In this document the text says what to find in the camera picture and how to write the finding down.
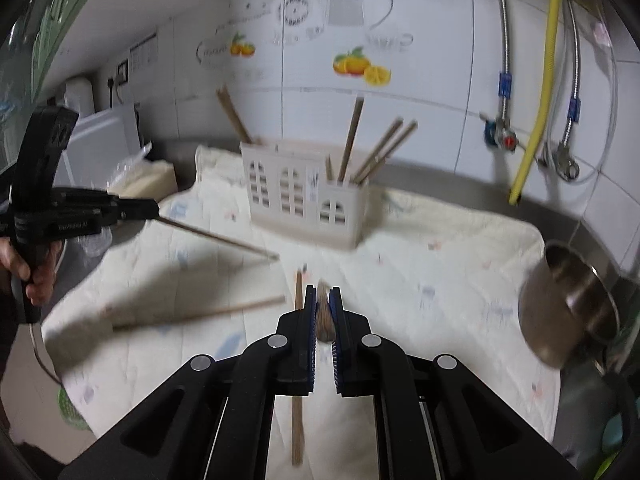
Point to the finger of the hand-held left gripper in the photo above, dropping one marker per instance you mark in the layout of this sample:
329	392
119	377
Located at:
75	225
125	206

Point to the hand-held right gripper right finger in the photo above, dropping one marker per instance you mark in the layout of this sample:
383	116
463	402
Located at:
336	340

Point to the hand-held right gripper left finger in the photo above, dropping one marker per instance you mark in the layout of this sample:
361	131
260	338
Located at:
312	340

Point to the brown wooden chopstick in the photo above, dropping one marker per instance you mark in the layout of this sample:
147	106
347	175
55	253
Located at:
298	290
220	239
210	313
324	317

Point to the beige plastic utensil holder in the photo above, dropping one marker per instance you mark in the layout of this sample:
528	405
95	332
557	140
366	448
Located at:
300	200

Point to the bunch of wooden chopsticks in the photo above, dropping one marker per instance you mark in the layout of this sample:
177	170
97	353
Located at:
352	135

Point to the person's left hand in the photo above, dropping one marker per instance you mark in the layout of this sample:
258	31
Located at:
47	280

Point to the clear glass mug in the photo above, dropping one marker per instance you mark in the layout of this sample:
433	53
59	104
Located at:
95	247

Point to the beige box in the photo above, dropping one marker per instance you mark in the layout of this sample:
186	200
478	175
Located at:
150	177

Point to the clear plastic bag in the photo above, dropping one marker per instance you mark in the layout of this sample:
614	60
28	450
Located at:
127	167

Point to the white cutting board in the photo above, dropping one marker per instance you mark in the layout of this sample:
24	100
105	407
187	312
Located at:
100	145

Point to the white appliance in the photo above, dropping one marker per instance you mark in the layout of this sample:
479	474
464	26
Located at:
80	95

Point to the cream quilted printed mat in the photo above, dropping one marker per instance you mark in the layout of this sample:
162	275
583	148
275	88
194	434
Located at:
425	300

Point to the green patterned coaster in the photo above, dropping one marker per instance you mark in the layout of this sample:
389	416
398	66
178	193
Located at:
75	410

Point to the stainless steel pot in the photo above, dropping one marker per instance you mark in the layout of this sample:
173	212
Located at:
570	305

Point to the metal water valve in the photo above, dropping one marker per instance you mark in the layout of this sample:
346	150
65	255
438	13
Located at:
500	135
562	162

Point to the black wall socket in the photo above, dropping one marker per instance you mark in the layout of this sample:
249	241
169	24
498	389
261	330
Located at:
122	71

